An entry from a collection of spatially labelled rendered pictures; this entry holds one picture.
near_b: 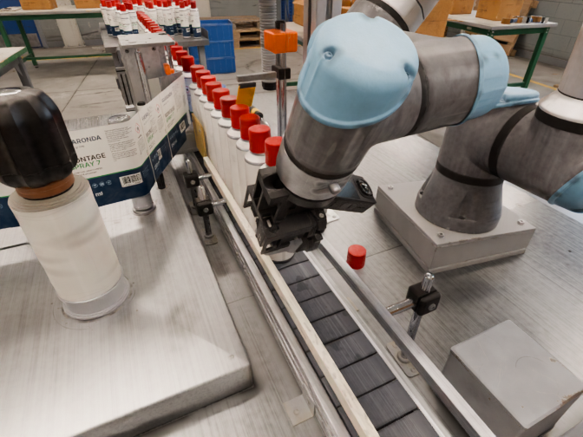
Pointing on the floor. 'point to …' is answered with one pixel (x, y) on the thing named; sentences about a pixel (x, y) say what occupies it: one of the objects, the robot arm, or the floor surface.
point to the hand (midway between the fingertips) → (289, 241)
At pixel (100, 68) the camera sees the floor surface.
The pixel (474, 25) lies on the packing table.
